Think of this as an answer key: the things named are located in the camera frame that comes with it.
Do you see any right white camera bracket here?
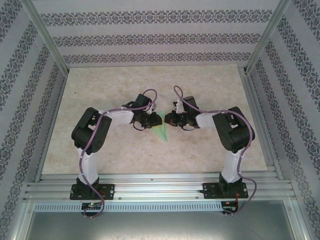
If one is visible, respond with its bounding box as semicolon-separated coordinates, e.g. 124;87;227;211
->
172;99;185;113

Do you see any small circuit board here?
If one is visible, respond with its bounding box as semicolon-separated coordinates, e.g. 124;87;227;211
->
81;201;102;211
222;200;238;210

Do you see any green paper sheet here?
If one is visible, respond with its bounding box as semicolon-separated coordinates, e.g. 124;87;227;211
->
149;110;169;143

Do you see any grey metal sheet panel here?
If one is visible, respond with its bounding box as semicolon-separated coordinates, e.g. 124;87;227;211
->
24;211;301;240

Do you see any aluminium frame post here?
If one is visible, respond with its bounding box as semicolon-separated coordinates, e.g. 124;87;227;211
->
21;0;70;74
244;0;293;75

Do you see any slotted grey cable duct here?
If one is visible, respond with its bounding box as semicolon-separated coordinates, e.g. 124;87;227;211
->
33;201;223;213

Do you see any wide aluminium mounting rail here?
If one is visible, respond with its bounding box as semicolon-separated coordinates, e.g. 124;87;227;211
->
23;172;298;202

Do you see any aluminium side rail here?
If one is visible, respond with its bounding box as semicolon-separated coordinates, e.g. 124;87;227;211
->
238;67;285;181
34;72;70;182

